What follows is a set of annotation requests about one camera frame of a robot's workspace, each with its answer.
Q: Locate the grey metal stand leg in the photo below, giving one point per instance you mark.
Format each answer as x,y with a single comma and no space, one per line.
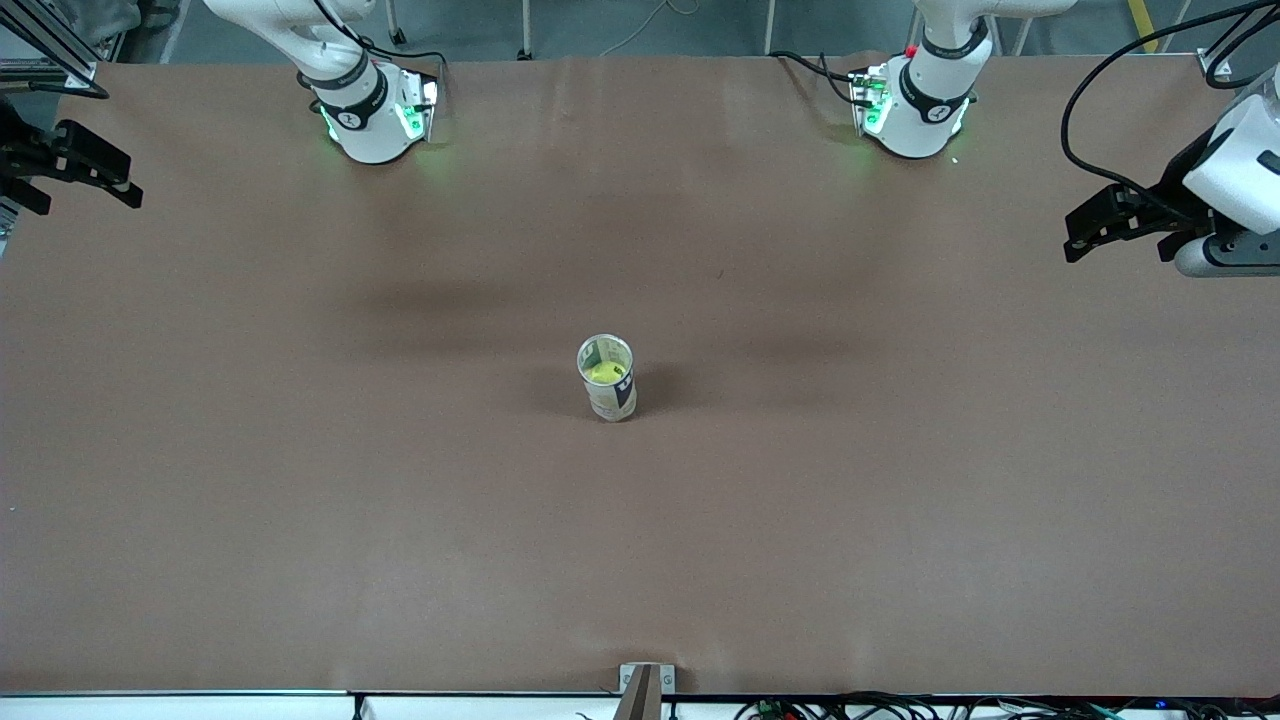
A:
525,30
770,28

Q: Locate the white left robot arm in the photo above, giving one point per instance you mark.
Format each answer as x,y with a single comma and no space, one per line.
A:
925,100

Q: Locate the yellow tennis ball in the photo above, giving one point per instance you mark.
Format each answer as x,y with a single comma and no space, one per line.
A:
604,372

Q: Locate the table edge clamp bracket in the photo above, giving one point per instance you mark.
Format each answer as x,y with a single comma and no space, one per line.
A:
645,690

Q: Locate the aluminium frame corner post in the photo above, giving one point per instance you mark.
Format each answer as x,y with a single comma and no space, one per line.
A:
50,70
1213,65

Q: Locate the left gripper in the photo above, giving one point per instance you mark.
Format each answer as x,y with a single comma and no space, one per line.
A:
1176,196

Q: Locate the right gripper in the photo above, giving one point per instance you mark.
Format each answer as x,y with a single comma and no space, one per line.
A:
22,158

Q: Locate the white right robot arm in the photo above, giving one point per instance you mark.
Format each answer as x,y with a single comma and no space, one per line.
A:
360,120

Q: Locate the white blue tennis ball can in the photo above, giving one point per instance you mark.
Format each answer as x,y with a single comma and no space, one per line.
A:
612,400

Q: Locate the grey fabric bundle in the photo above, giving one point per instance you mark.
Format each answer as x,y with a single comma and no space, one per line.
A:
110,15

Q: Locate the metal base connector bracket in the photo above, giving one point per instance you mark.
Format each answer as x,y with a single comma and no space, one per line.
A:
868,95
425,105

